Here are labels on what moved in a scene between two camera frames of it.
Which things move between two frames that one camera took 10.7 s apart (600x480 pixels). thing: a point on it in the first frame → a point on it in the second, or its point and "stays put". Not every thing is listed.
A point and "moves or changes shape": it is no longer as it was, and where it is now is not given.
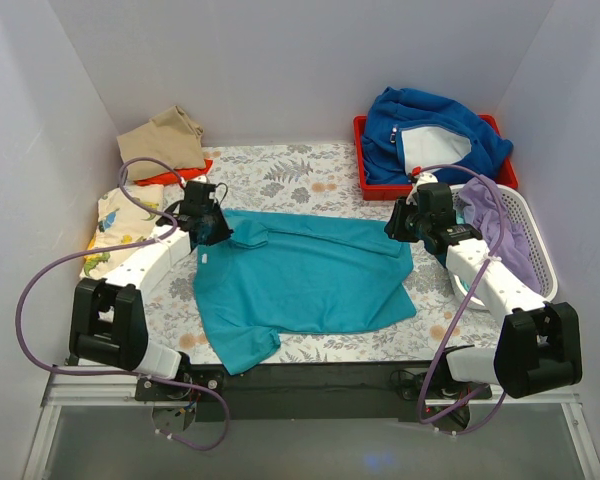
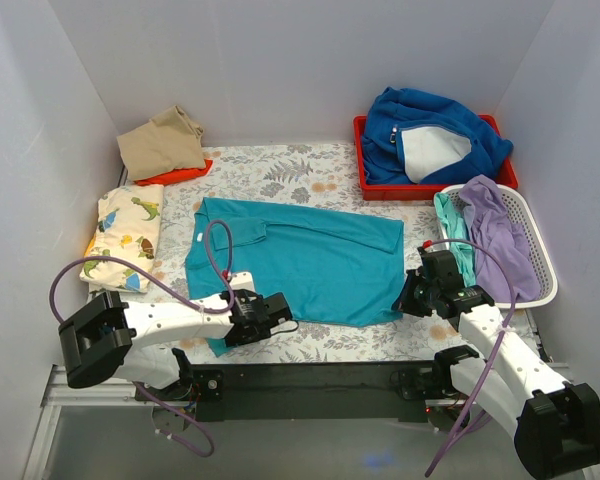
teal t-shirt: x=278 y=273 moves or changes shape
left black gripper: x=215 y=230 → x=278 y=308
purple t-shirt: x=514 y=249 stays put
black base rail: x=316 y=391 stays put
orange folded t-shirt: x=171 y=177 stays put
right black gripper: x=397 y=226 → x=406 y=295
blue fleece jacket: x=409 y=129 stays put
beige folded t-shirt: x=170 y=137 stays put
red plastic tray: x=371 y=191 stays put
